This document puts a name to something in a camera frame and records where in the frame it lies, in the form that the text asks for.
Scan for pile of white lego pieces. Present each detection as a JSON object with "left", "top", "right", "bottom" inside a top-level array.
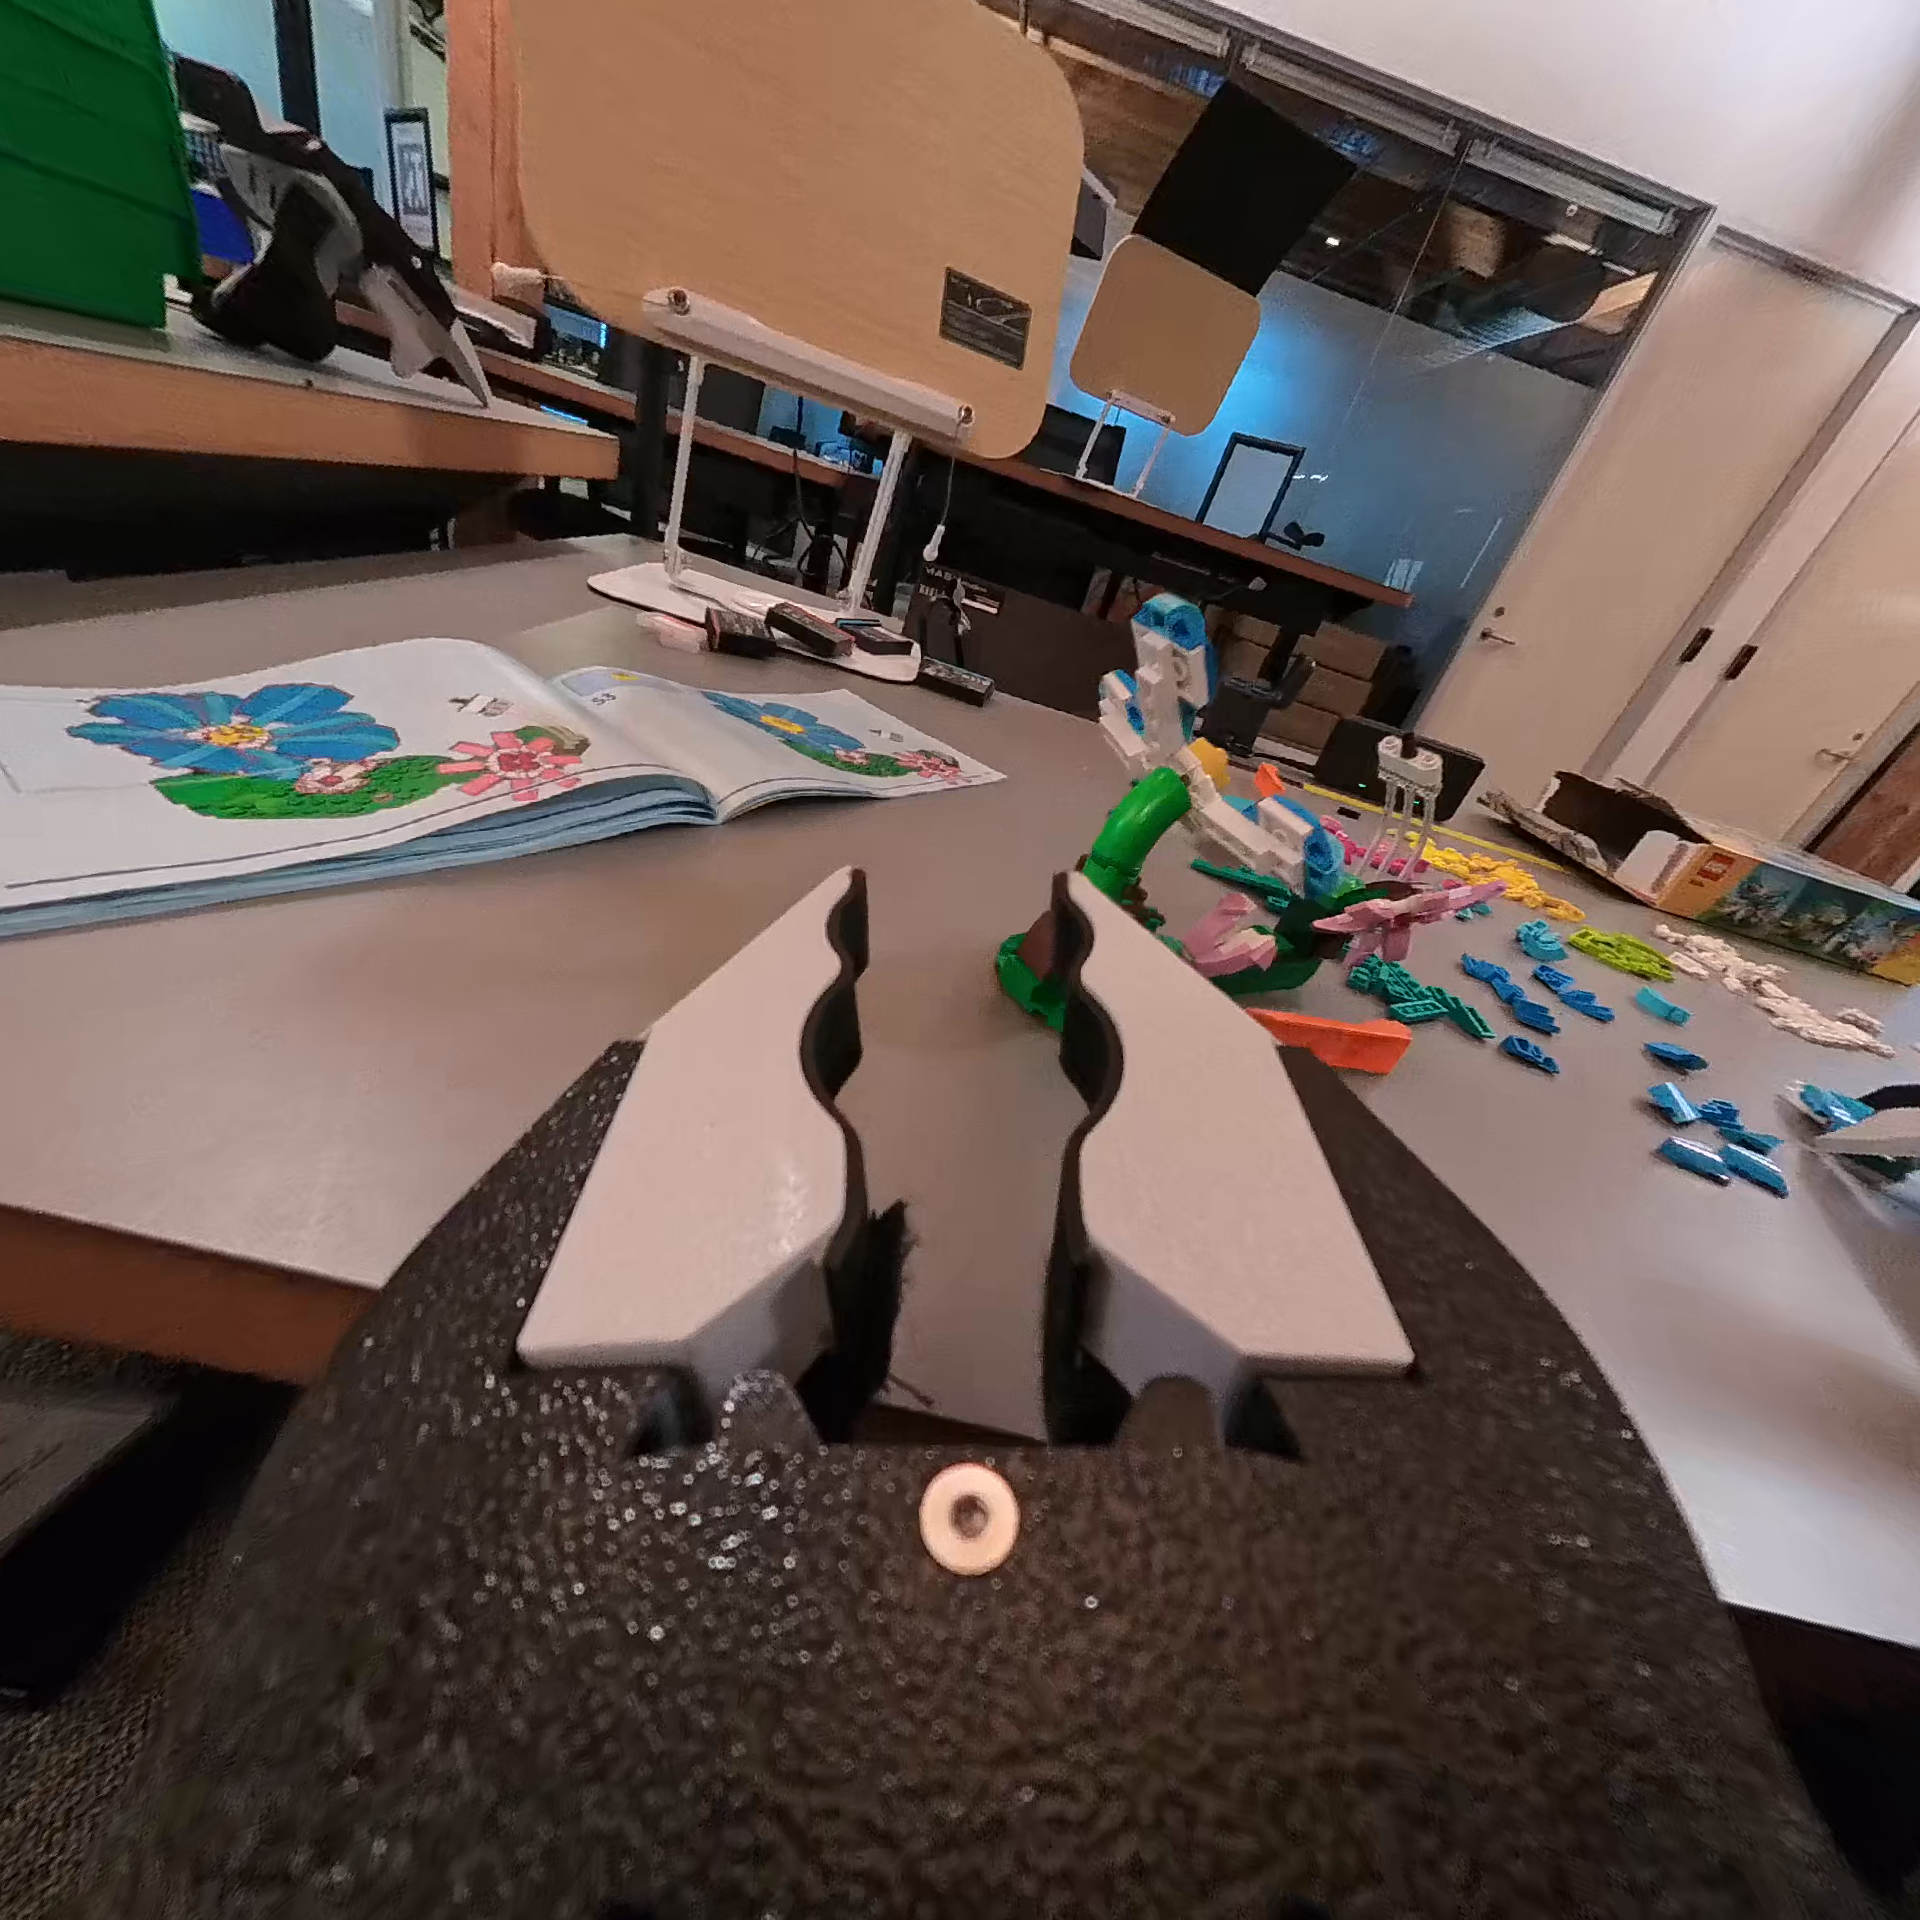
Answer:
[{"left": 1658, "top": 922, "right": 1895, "bottom": 1055}]

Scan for long wooden desk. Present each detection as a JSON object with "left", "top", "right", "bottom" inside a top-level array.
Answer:
[{"left": 960, "top": 449, "right": 1414, "bottom": 706}]

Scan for beige door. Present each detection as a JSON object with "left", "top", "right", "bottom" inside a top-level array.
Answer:
[
  {"left": 1640, "top": 428, "right": 1920, "bottom": 842},
  {"left": 1416, "top": 239, "right": 1907, "bottom": 775}
]

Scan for wooden book stand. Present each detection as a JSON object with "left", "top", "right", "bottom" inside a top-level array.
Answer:
[
  {"left": 503, "top": 0, "right": 1085, "bottom": 683},
  {"left": 1067, "top": 236, "right": 1261, "bottom": 497}
]

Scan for cardboard box stack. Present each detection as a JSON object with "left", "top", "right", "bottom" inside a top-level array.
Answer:
[{"left": 1215, "top": 609, "right": 1420, "bottom": 753}]

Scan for lego bird flower model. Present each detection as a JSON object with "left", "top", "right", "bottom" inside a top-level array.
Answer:
[{"left": 994, "top": 591, "right": 1509, "bottom": 1038}]

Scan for stack of green bins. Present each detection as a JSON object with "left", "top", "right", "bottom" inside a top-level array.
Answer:
[{"left": 0, "top": 0, "right": 203, "bottom": 330}]

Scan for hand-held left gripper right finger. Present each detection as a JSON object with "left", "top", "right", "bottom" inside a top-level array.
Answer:
[{"left": 1042, "top": 870, "right": 1420, "bottom": 1444}]

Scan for orange brick separator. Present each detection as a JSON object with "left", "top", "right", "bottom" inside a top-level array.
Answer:
[{"left": 1245, "top": 1005, "right": 1414, "bottom": 1077}]

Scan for idle black grey gripper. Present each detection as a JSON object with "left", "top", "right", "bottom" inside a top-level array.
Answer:
[{"left": 176, "top": 60, "right": 495, "bottom": 410}]

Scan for black square panel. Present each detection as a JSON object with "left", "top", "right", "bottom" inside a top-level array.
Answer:
[{"left": 1131, "top": 78, "right": 1359, "bottom": 295}]

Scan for white clear lego stand piece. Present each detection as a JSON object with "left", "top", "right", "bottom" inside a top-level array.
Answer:
[{"left": 1375, "top": 737, "right": 1444, "bottom": 863}]

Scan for black box device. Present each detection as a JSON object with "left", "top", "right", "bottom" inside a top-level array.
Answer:
[{"left": 1317, "top": 718, "right": 1487, "bottom": 826}]

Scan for wooden edged side desk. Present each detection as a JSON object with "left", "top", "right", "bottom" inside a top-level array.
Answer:
[{"left": 0, "top": 293, "right": 620, "bottom": 579}]

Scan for pile of pink lego pieces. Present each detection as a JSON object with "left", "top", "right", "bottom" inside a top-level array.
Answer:
[{"left": 1318, "top": 815, "right": 1442, "bottom": 887}]

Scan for black equipment case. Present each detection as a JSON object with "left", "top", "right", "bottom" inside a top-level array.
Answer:
[{"left": 908, "top": 567, "right": 1143, "bottom": 713}]

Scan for black charger open lid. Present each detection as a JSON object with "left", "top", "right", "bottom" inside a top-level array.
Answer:
[{"left": 1199, "top": 655, "right": 1318, "bottom": 757}]

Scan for pile of blue lego pieces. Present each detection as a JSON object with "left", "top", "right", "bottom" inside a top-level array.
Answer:
[{"left": 1463, "top": 951, "right": 1877, "bottom": 1201}]

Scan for lego set box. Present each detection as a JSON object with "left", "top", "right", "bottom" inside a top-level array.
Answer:
[{"left": 1485, "top": 773, "right": 1920, "bottom": 987}]

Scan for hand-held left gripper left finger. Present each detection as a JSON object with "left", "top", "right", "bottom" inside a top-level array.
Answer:
[{"left": 514, "top": 863, "right": 912, "bottom": 1441}]

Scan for black framed sign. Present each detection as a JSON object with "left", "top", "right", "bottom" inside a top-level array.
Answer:
[{"left": 384, "top": 108, "right": 437, "bottom": 251}]

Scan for lego instruction booklet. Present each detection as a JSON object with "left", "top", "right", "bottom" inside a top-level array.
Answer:
[{"left": 0, "top": 637, "right": 1008, "bottom": 945}]

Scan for wooden pillar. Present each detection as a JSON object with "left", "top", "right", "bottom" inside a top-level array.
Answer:
[{"left": 445, "top": 0, "right": 530, "bottom": 302}]

